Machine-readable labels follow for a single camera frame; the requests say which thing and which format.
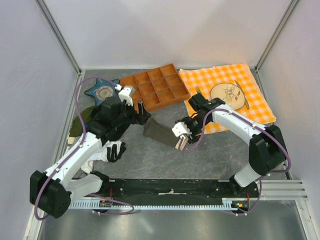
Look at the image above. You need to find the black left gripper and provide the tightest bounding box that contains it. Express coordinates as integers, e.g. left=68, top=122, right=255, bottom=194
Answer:
left=113, top=98, right=151, bottom=128

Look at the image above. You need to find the olive grey underwear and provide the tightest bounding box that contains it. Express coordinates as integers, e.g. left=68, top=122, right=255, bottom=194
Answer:
left=143, top=117, right=179, bottom=149

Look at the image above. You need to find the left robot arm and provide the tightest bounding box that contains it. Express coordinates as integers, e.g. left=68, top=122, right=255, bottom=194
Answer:
left=29, top=97, right=151, bottom=220

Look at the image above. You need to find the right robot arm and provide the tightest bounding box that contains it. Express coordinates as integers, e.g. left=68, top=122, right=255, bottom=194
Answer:
left=172, top=93, right=291, bottom=197

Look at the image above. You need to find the wooden compartment tray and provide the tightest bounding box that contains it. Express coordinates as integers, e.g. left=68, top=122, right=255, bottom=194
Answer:
left=120, top=63, right=191, bottom=113

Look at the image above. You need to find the blue star shaped dish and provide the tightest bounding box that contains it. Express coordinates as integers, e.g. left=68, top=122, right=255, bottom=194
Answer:
left=84, top=78, right=120, bottom=107

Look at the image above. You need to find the white black striped garment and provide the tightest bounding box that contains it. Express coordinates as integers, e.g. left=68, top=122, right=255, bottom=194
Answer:
left=60, top=132, right=126, bottom=174

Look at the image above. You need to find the gold fork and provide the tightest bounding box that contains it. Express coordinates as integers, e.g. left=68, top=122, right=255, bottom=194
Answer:
left=194, top=85, right=202, bottom=94

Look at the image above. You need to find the bird pattern ceramic plate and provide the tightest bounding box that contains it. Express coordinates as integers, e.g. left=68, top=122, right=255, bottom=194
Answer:
left=210, top=83, right=245, bottom=110

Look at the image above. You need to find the dark green garment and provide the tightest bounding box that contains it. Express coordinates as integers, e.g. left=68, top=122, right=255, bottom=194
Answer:
left=69, top=106, right=97, bottom=138

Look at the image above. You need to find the yellow checkered cloth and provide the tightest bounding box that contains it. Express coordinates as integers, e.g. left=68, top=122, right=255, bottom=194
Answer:
left=178, top=63, right=276, bottom=124

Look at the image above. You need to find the gold knife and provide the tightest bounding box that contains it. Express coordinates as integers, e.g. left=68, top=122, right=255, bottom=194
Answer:
left=234, top=80, right=251, bottom=110

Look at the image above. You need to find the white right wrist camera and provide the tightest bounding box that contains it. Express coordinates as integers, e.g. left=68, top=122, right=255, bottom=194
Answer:
left=172, top=121, right=192, bottom=137

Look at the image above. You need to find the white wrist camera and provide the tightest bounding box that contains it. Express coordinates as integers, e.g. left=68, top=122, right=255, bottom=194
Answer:
left=172, top=121, right=192, bottom=137
left=115, top=84, right=136, bottom=107

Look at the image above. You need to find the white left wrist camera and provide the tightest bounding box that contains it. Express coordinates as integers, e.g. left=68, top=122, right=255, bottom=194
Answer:
left=115, top=84, right=136, bottom=107

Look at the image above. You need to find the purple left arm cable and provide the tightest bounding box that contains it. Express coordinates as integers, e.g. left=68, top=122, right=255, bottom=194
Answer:
left=33, top=76, right=135, bottom=221

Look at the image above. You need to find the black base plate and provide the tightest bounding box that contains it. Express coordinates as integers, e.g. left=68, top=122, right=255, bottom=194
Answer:
left=93, top=171, right=259, bottom=205

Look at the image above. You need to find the slotted cable duct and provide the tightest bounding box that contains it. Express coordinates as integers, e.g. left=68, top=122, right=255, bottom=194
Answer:
left=68, top=197, right=249, bottom=211

